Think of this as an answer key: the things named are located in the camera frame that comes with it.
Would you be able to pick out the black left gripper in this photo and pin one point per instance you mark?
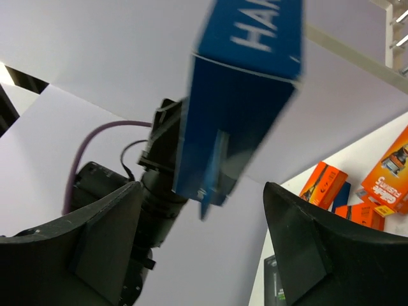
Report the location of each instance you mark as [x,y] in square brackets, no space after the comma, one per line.
[160,152]

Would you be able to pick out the orange Gillette razor box right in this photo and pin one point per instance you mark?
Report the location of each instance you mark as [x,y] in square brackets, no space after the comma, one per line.
[363,214]

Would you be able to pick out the orange Gillette razor box middle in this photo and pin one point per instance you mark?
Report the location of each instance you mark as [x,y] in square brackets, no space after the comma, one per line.
[323,185]

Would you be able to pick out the blue razor box under orange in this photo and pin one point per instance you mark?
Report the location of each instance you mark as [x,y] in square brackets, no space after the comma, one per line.
[342,197]

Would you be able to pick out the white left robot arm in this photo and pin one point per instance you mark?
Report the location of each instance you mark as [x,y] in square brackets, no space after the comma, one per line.
[160,205]

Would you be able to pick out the orange gillette razor box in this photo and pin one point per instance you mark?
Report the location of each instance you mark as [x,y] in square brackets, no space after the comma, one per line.
[323,185]
[386,184]
[363,214]

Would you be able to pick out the orange Gillette razor box left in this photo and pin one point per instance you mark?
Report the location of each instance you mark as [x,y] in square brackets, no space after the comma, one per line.
[386,184]

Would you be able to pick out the cream metal wire shelf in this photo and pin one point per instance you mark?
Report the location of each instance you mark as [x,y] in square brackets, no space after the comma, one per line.
[370,34]

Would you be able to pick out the blue white Harry's razor box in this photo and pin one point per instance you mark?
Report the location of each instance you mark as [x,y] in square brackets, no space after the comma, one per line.
[246,66]

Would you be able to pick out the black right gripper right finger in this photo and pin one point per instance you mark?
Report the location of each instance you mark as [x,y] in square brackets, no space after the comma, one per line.
[325,259]

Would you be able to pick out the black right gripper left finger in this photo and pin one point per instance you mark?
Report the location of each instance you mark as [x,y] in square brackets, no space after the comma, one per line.
[81,258]

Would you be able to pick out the black green razor box left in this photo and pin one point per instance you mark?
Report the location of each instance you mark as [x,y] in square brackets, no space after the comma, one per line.
[273,290]

